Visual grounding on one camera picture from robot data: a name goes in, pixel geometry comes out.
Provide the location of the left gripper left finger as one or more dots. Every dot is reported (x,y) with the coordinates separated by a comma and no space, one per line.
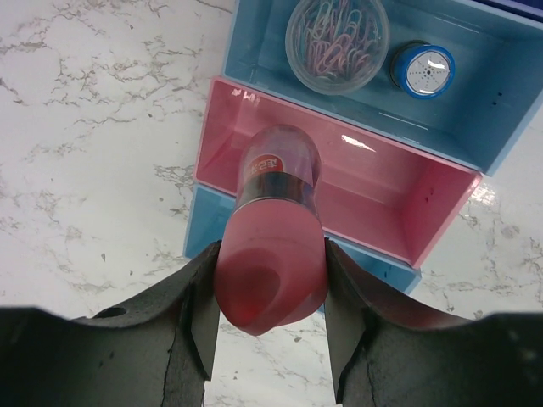
(154,349)

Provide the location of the pink cap bottle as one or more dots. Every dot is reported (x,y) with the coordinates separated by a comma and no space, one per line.
(271,269)

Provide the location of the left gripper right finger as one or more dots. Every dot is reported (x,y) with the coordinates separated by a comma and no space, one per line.
(387,349)

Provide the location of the light blue drawer bin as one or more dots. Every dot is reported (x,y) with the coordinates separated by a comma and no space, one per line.
(211,210)

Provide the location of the pink drawer bin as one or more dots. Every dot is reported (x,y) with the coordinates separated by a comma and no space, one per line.
(372,191)

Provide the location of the blue cap stamp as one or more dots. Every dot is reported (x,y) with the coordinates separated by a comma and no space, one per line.
(422,70)

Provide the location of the cyan drawer bin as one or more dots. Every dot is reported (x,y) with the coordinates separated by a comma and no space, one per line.
(495,93)

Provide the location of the clear paperclip box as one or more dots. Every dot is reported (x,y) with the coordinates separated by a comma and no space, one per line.
(337,47)

